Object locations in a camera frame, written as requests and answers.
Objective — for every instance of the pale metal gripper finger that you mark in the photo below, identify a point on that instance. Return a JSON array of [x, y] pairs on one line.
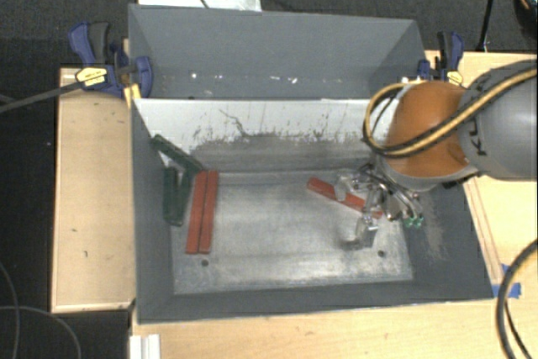
[[360, 231], [371, 236]]

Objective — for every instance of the red-brown flat block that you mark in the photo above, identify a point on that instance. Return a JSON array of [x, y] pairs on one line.
[[323, 187], [209, 210], [196, 214]]

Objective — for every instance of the grey metal bin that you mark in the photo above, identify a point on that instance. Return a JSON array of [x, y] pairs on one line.
[[269, 54]]

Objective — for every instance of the dark green flat block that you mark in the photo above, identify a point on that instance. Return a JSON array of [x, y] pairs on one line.
[[176, 151], [173, 197]]

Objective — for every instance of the pale wood board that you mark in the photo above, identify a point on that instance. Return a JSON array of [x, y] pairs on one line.
[[94, 189]]

